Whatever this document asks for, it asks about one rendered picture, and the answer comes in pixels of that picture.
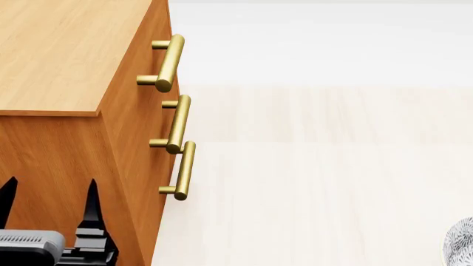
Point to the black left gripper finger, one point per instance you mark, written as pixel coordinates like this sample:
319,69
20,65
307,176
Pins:
7,199
93,216

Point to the wooden drawer cabinet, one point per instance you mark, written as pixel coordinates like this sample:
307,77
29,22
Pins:
63,69

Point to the black and white patterned plate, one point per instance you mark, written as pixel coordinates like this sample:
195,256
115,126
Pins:
461,243

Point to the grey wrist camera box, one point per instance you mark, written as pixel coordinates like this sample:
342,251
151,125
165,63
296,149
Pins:
29,241

